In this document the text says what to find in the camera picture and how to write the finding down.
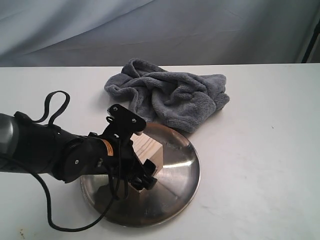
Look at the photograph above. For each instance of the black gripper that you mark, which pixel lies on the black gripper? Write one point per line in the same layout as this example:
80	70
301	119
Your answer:
121	161

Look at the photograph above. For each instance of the light wooden cube block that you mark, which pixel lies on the light wooden cube block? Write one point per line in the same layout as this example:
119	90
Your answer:
148	148

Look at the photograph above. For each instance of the grey fleece towel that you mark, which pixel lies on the grey fleece towel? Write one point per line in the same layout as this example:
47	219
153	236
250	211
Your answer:
179	100

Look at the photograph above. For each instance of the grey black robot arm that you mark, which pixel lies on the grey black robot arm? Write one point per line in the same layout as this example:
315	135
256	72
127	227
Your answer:
48	149

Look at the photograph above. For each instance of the round stainless steel plate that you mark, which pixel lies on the round stainless steel plate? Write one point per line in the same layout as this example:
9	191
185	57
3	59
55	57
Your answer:
176	185

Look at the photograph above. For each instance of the grey backdrop cloth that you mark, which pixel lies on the grey backdrop cloth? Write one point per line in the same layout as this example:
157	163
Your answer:
63	33

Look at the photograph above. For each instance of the black backdrop stand pole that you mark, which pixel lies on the black backdrop stand pole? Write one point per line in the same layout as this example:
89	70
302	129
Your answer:
311	43

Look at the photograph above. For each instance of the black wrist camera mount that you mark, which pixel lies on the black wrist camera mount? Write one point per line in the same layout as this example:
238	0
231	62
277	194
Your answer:
123	123

